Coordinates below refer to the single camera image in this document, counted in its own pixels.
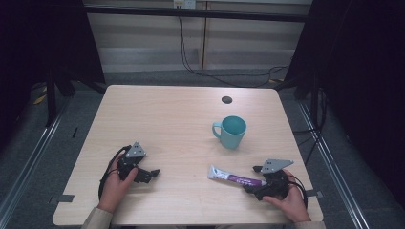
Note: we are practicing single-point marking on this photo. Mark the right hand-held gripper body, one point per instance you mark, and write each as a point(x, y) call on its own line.
point(276, 181)

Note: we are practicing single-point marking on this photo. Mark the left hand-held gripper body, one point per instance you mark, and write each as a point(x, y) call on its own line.
point(131, 159)

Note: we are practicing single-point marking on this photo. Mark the purple and white sachet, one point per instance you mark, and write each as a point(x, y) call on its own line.
point(234, 178)

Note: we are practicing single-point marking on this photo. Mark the person's right hand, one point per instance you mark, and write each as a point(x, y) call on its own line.
point(291, 205)

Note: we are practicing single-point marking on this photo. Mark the person's left hand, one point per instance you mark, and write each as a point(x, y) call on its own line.
point(114, 187)

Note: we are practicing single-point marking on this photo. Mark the grey tape strip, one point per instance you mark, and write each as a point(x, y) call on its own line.
point(314, 193)
point(65, 198)

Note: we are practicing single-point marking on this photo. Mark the teal cup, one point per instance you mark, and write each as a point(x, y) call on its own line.
point(231, 132)

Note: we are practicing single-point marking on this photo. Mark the round black table grommet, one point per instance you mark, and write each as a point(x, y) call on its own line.
point(226, 99)

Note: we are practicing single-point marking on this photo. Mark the yellow floor scrap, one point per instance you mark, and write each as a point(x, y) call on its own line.
point(39, 99)

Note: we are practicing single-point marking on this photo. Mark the dark curtain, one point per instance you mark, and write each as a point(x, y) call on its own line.
point(38, 47)
point(363, 79)

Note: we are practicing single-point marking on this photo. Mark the black horizontal bar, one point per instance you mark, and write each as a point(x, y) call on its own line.
point(197, 13)

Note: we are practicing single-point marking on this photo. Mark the aluminium floor rail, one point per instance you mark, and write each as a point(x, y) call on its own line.
point(334, 171)
point(28, 159)

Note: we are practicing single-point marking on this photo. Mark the white wall socket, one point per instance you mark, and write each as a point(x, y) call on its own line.
point(184, 3)

